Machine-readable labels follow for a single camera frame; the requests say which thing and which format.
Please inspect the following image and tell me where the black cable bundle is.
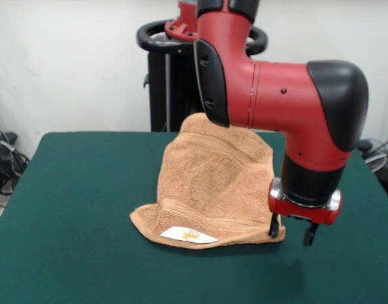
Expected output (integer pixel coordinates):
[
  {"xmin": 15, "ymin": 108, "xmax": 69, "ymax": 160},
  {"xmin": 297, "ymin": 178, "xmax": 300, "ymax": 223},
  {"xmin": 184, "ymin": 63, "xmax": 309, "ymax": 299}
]
[{"xmin": 0, "ymin": 101, "xmax": 32, "ymax": 222}]

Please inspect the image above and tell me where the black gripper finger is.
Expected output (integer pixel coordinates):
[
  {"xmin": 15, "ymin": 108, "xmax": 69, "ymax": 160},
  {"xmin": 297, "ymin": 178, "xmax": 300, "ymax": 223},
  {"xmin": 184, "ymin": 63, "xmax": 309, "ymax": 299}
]
[
  {"xmin": 268, "ymin": 212, "xmax": 280, "ymax": 238},
  {"xmin": 303, "ymin": 221, "xmax": 320, "ymax": 247}
]

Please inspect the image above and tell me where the dark green table cloth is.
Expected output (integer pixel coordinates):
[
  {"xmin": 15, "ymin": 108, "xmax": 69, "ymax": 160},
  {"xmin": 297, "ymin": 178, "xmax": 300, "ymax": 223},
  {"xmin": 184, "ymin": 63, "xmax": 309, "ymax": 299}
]
[{"xmin": 0, "ymin": 132, "xmax": 388, "ymax": 304}]

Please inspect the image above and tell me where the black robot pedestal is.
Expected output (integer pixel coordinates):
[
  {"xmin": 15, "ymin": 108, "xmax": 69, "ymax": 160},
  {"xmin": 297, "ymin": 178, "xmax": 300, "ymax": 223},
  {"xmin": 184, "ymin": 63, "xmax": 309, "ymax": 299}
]
[{"xmin": 136, "ymin": 19, "xmax": 269, "ymax": 133}]

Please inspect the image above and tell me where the tan terry towel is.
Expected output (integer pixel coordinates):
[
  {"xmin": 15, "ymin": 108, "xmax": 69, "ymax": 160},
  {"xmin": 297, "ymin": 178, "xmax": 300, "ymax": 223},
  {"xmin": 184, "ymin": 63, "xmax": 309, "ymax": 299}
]
[{"xmin": 129, "ymin": 113, "xmax": 287, "ymax": 250}]

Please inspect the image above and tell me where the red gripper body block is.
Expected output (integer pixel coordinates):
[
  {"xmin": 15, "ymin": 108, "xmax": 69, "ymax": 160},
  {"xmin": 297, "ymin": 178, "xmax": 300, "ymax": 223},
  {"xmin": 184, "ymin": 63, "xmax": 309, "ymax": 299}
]
[{"xmin": 268, "ymin": 177, "xmax": 343, "ymax": 225}]

